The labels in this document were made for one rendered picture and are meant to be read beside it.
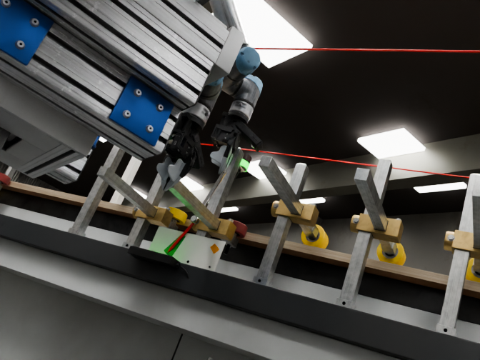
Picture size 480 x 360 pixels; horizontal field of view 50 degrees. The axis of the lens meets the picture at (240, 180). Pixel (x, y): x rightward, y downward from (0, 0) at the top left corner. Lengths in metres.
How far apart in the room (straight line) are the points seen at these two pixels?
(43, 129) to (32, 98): 0.05
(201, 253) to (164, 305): 0.19
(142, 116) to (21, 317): 1.50
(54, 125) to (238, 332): 0.83
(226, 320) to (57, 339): 0.80
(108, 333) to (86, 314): 0.14
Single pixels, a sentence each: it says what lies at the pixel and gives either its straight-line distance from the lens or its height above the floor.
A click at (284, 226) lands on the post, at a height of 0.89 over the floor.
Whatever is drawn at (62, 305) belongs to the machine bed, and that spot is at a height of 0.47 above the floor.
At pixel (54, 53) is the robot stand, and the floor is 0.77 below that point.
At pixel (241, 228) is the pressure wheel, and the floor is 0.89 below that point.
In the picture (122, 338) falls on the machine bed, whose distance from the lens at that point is 1.92.
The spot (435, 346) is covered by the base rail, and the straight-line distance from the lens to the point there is 1.33.
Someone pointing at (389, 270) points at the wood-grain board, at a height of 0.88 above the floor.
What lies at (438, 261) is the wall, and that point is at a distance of 6.87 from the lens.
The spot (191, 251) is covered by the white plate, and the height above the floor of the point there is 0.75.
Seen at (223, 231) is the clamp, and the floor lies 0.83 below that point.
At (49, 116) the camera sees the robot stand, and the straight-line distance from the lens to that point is 0.92.
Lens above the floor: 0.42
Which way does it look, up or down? 21 degrees up
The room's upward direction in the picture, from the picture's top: 22 degrees clockwise
